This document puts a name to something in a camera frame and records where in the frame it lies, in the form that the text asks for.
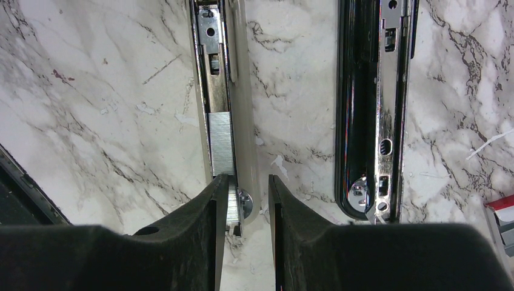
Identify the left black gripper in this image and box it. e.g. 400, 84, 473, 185
1, 147, 70, 226

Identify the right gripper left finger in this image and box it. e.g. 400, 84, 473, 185
1, 175, 229, 290

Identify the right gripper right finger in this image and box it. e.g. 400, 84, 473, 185
269, 175, 513, 290

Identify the staple strip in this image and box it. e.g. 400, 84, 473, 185
207, 112, 241, 227

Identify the red white staple box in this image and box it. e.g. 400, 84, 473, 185
484, 195, 513, 258

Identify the beige black stapler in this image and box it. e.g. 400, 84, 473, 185
187, 1, 419, 237

